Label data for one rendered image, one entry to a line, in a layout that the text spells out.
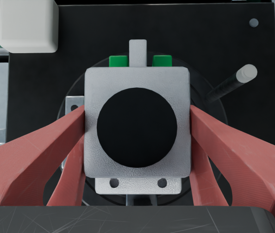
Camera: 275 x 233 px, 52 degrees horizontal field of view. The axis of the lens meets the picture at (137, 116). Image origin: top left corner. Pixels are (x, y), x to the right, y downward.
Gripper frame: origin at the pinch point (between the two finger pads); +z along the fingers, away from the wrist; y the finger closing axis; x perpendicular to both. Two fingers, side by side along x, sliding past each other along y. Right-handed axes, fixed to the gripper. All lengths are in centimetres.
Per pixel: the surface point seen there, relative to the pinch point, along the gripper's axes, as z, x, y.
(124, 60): 6.8, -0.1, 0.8
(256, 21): 15.3, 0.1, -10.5
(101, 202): 4.1, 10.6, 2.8
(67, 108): 7.7, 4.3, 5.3
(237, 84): 3.8, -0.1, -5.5
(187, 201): 4.0, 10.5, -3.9
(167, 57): 6.8, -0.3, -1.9
